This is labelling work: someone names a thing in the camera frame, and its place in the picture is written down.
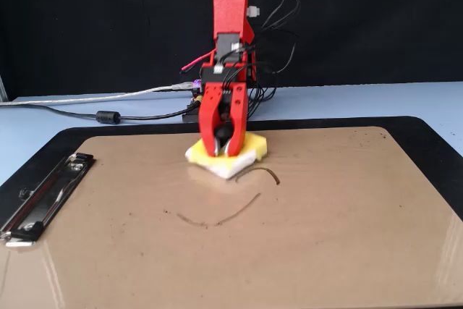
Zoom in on brown clipboard board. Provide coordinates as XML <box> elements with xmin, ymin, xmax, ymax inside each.
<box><xmin>0</xmin><ymin>126</ymin><xmax>463</xmax><ymax>309</ymax></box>

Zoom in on silver braided USB cable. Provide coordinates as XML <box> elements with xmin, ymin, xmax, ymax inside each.
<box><xmin>0</xmin><ymin>82</ymin><xmax>195</xmax><ymax>108</ymax></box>

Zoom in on black backdrop cloth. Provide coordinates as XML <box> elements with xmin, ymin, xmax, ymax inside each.
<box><xmin>0</xmin><ymin>0</ymin><xmax>463</xmax><ymax>102</ymax></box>

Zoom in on silver metal clipboard clip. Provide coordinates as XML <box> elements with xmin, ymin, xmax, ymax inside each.
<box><xmin>0</xmin><ymin>152</ymin><xmax>96</xmax><ymax>249</ymax></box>

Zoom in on black robot arm wires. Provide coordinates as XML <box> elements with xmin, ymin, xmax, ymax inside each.
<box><xmin>220</xmin><ymin>0</ymin><xmax>302</xmax><ymax>122</ymax></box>

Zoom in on red wire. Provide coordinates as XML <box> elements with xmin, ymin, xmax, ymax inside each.
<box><xmin>180</xmin><ymin>51</ymin><xmax>215</xmax><ymax>72</ymax></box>

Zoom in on yellow sponge with black knob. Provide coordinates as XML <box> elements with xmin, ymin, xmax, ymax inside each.
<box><xmin>184</xmin><ymin>132</ymin><xmax>270</xmax><ymax>180</ymax></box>

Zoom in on black power cable with ferrite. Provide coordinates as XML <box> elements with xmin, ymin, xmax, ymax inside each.
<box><xmin>0</xmin><ymin>101</ymin><xmax>199</xmax><ymax>126</ymax></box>

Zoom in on large black desk mat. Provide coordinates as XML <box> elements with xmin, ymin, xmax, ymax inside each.
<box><xmin>0</xmin><ymin>116</ymin><xmax>463</xmax><ymax>232</ymax></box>

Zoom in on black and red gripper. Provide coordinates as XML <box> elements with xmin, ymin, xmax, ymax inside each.
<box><xmin>199</xmin><ymin>61</ymin><xmax>251</xmax><ymax>158</ymax></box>

